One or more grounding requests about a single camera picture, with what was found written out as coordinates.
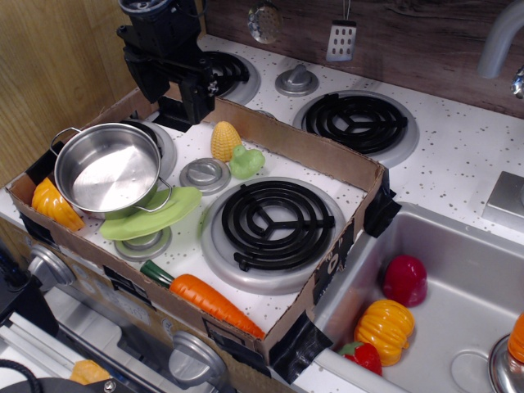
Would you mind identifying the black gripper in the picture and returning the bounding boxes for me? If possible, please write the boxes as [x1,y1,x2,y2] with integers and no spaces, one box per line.
[117,7,216,124]

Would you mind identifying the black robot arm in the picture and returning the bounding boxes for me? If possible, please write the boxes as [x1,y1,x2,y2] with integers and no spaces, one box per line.
[117,1,217,124]

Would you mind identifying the stainless steel pot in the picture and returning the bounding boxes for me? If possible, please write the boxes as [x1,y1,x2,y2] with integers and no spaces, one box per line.
[50,123,173,219]

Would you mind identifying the yellow toy corn cob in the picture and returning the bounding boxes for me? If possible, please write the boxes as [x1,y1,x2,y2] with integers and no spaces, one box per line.
[210,121,242,162]

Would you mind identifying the silver centre stove knob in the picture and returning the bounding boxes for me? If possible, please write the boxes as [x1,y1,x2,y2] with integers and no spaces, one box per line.
[179,158,232,196]

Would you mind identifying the silver stove knob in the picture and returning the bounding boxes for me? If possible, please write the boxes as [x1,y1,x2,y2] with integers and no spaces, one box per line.
[114,227,172,262]
[275,64,319,97]
[179,158,232,196]

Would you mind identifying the hanging metal strainer spoon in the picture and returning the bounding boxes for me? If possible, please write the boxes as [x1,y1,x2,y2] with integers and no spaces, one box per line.
[247,1,283,44]

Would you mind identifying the silver back stove knob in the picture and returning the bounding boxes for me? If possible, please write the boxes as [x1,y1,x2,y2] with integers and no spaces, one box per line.
[275,64,319,97]

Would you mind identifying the light green plastic plate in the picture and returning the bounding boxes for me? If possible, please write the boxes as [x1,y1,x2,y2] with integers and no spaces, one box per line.
[99,187,202,241]

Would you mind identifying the hanging metal spatula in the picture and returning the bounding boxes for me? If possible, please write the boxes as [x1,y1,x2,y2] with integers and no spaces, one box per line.
[326,0,357,62]

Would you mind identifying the front right black burner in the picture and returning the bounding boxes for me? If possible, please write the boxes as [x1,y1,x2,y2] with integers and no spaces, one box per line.
[201,177,345,296]

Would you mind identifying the silver front stove knob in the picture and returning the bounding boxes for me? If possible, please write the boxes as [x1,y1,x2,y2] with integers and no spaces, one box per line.
[114,227,172,262]

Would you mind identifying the back right black burner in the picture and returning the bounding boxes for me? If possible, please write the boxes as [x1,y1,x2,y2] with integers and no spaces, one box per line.
[293,90,420,169]

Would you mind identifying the yellow toy pepper in fence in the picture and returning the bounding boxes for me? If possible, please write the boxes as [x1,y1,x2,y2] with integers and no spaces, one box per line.
[31,178,85,232]

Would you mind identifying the orange toy carrot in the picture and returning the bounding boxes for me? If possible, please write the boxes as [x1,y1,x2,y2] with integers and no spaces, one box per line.
[140,260,265,339]

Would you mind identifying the silver oven knob left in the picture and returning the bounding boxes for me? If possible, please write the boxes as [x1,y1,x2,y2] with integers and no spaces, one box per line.
[29,245,76,292]

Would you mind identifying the silver oven knob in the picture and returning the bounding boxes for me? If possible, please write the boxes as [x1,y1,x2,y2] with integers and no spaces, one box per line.
[29,245,76,292]
[168,331,227,391]

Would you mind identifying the brown cardboard fence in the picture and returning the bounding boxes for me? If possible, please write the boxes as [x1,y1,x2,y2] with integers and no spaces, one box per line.
[7,99,391,383]

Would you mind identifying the silver oven knob right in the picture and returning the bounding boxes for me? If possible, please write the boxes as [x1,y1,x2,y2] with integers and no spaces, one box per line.
[168,331,227,391]

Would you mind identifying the dark red toy vegetable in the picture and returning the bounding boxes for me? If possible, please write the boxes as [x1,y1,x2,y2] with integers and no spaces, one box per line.
[382,255,427,308]

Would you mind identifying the yellow toy pumpkin in sink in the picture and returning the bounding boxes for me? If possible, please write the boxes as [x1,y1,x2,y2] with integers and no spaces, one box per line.
[353,300,415,366]

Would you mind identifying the orange toy bottom left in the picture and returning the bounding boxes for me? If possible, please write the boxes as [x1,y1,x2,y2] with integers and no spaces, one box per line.
[69,359,111,385]

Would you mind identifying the red toy strawberry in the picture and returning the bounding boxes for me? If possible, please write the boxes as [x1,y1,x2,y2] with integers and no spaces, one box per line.
[337,341,382,376]

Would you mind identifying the silver faucet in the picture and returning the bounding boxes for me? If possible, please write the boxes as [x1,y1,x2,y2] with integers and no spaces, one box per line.
[477,1,523,79]

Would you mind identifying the stainless steel sink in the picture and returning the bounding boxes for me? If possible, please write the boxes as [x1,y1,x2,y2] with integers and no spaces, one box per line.
[314,203,523,392]

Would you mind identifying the orange toy at sink edge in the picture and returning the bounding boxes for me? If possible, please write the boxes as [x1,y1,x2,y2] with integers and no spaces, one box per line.
[508,313,524,364]

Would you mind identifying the silver faucet handle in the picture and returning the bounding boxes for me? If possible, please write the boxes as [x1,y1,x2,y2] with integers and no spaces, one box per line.
[510,66,524,99]

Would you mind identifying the silver faucet base plate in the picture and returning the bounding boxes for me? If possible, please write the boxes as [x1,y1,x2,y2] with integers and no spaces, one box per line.
[482,171,523,232]

